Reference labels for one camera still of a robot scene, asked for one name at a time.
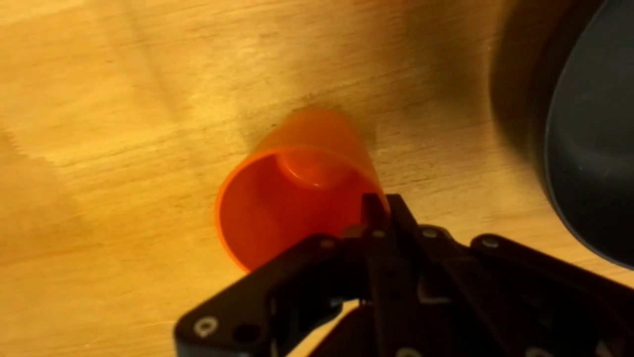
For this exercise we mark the orange plastic cup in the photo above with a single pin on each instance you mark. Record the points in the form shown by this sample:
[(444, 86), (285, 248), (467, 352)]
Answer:
[(305, 177)]

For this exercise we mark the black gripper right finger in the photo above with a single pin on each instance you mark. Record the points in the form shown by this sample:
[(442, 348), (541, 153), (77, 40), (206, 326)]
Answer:
[(497, 298)]

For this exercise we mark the black bowl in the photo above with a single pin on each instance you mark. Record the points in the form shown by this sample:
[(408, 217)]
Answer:
[(588, 135)]

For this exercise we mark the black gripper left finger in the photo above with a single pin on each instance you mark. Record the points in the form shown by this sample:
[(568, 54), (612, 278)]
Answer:
[(364, 286)]

